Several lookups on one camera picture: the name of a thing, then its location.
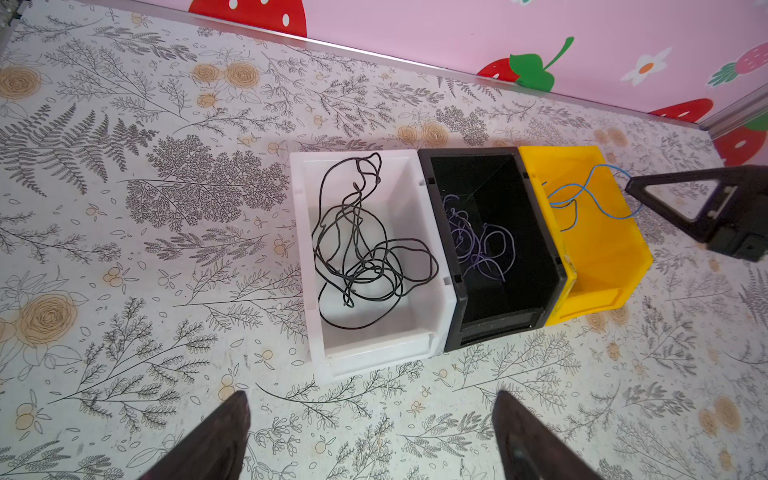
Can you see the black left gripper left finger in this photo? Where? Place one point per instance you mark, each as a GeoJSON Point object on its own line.
{"type": "Point", "coordinates": [215, 449]}

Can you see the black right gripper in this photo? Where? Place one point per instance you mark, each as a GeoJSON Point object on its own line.
{"type": "Point", "coordinates": [726, 208]}

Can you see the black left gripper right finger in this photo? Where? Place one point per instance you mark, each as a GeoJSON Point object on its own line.
{"type": "Point", "coordinates": [528, 449]}

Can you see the yellow plastic bin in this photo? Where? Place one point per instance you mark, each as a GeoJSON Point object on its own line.
{"type": "Point", "coordinates": [604, 254]}

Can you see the black plastic bin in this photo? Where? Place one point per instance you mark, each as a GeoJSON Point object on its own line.
{"type": "Point", "coordinates": [502, 260]}

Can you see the white plastic bin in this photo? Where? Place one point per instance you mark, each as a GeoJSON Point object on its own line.
{"type": "Point", "coordinates": [375, 279]}

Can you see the aluminium corner post right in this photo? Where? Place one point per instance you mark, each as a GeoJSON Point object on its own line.
{"type": "Point", "coordinates": [737, 114]}

